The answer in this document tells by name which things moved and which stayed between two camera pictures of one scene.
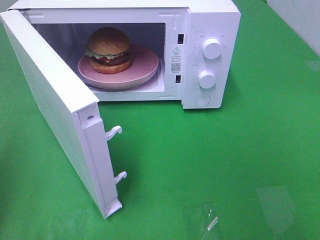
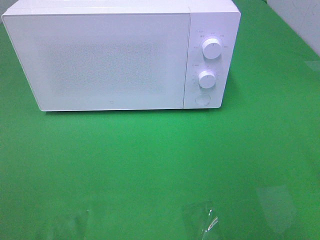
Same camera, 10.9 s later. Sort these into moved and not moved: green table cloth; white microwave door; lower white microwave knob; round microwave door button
Moved: white microwave door
Not moved: lower white microwave knob; green table cloth; round microwave door button
